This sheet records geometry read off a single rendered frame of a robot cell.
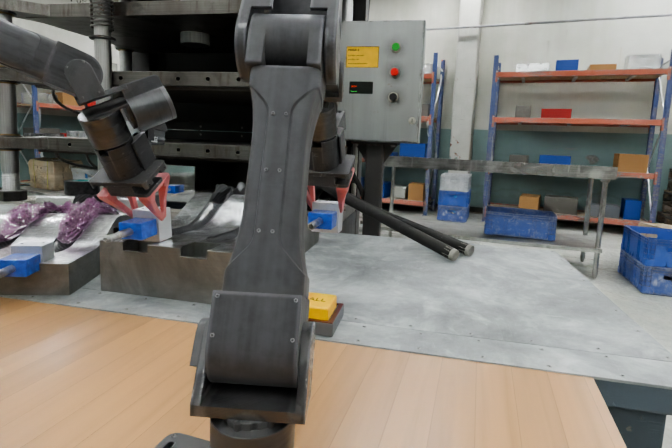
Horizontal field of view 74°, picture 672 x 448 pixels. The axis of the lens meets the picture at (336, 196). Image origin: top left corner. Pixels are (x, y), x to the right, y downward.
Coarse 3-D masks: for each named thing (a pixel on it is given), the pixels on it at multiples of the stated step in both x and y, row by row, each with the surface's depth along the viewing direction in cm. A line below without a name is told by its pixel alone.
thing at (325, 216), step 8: (320, 200) 83; (312, 208) 80; (320, 208) 80; (328, 208) 80; (336, 208) 79; (312, 216) 76; (320, 216) 76; (328, 216) 76; (336, 216) 79; (312, 224) 73; (320, 224) 75; (328, 224) 76; (336, 224) 79; (328, 232) 80; (336, 232) 80
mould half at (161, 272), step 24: (192, 216) 98; (216, 216) 97; (240, 216) 96; (120, 240) 76; (168, 240) 77; (192, 240) 78; (312, 240) 113; (120, 264) 75; (144, 264) 74; (168, 264) 73; (192, 264) 72; (216, 264) 71; (120, 288) 76; (144, 288) 75; (168, 288) 74; (192, 288) 73; (216, 288) 72
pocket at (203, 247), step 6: (186, 246) 75; (192, 246) 77; (198, 246) 77; (204, 246) 77; (210, 246) 76; (216, 246) 76; (186, 252) 75; (192, 252) 77; (198, 252) 77; (204, 252) 77; (198, 258) 72; (204, 258) 72
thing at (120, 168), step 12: (108, 156) 66; (120, 156) 66; (132, 156) 68; (108, 168) 67; (120, 168) 67; (132, 168) 68; (156, 168) 70; (96, 180) 69; (108, 180) 69; (120, 180) 68; (132, 180) 68; (144, 180) 68
